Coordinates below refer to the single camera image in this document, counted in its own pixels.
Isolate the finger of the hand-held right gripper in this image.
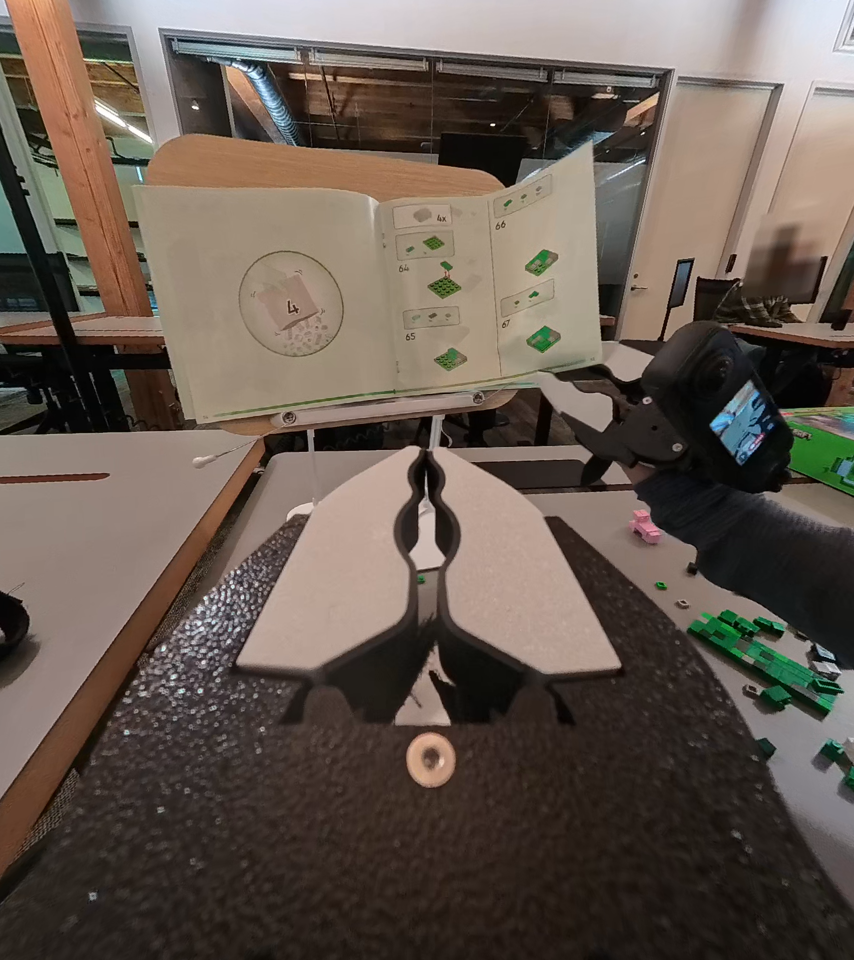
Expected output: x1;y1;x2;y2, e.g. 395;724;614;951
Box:
598;341;656;385
535;369;629;423

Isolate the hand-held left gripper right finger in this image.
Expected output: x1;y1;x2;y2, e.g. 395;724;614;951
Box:
427;448;623;724

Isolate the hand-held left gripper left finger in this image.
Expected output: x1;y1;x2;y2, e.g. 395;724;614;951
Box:
235;447;428;724

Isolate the instruction booklet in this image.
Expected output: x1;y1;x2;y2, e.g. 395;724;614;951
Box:
130;142;604;425

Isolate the person's right forearm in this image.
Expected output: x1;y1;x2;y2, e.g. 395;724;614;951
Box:
635;468;854;706

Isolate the black desk pad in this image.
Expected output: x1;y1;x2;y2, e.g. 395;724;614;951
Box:
464;448;632;490

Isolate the grey desk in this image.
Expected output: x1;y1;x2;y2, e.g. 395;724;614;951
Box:
254;448;854;960

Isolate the black office chair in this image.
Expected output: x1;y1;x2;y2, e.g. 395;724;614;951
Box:
693;276;744;342

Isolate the tablet on stand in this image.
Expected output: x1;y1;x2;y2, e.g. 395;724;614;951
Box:
659;257;698;354

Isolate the wooden table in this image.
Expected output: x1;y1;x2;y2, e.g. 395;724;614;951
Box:
727;321;854;391
0;311;170;376
0;429;266;935

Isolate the white door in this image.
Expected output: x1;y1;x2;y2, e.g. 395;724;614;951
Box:
618;75;784;361
768;82;854;331

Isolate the green mosaic brick plate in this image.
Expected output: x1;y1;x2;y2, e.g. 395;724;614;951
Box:
688;611;844;717

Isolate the glass partition window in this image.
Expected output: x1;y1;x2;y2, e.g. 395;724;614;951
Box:
160;30;674;354

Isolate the white booklet stand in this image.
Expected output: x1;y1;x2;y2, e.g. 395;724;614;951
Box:
145;133;519;573

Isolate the black monitor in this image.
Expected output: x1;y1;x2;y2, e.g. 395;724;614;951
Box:
0;249;81;312

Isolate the black pole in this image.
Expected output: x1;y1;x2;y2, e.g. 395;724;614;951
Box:
0;0;98;421

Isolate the wooden pillar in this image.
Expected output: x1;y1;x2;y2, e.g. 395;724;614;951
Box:
5;0;182;430

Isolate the white cord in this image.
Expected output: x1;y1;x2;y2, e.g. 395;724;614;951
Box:
191;438;266;471

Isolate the metal duct pipe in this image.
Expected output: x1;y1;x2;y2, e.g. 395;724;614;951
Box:
224;61;306;147

